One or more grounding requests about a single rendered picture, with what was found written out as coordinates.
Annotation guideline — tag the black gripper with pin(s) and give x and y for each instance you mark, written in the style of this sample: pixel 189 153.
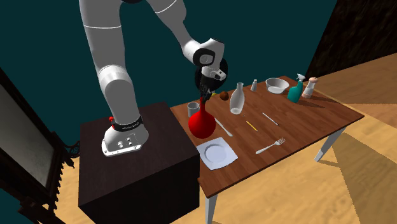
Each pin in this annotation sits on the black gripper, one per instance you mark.
pixel 205 82

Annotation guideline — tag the white pen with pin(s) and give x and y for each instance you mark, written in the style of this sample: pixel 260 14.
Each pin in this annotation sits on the white pen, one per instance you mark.
pixel 270 119

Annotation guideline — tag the brown ball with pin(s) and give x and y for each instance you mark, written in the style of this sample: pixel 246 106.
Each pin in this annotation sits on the brown ball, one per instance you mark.
pixel 224 95

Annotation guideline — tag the red round vase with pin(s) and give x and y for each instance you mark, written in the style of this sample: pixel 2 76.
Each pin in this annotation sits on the red round vase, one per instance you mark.
pixel 202 124

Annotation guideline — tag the dark ornate framed mirror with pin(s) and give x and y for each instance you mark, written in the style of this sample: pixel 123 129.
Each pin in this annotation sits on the dark ornate framed mirror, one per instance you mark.
pixel 24 142

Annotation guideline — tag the white knife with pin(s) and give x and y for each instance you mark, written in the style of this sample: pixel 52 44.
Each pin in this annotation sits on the white knife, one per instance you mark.
pixel 224 127

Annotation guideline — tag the white fork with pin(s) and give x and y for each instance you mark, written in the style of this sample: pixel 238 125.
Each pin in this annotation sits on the white fork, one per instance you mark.
pixel 269 146

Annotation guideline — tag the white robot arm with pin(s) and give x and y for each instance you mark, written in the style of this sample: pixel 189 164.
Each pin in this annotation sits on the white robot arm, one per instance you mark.
pixel 116 93

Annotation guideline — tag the yellow pencil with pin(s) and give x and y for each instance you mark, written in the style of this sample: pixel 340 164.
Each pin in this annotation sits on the yellow pencil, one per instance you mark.
pixel 252 126

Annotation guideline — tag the clear glass carafe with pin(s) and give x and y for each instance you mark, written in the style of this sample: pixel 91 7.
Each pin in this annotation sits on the clear glass carafe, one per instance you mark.
pixel 237 100

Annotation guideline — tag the small white shaker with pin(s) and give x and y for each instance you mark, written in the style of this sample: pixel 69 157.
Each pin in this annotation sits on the small white shaker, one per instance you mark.
pixel 254 86

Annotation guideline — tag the white grinder with tan top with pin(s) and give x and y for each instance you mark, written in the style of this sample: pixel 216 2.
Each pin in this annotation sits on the white grinder with tan top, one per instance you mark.
pixel 309 89

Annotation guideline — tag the dark wooden robot stand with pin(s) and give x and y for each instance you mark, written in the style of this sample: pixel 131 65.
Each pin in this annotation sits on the dark wooden robot stand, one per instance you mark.
pixel 136 183

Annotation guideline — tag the brown wooden table white legs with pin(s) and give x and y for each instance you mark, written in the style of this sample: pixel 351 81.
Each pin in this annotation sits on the brown wooden table white legs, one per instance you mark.
pixel 297 127

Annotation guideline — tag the grey cup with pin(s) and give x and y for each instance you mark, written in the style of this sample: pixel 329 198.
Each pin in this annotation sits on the grey cup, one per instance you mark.
pixel 193 109

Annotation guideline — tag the teal spray bottle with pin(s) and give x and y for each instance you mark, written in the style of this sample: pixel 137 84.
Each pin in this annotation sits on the teal spray bottle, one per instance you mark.
pixel 295 92

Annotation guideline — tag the white bowl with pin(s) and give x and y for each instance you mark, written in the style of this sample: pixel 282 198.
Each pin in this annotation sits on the white bowl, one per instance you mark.
pixel 277 85

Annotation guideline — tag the white square plate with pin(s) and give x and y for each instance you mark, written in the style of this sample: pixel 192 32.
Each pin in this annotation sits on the white square plate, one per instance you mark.
pixel 217 153

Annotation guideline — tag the black round object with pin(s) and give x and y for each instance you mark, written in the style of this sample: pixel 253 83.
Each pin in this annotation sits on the black round object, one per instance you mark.
pixel 224 66

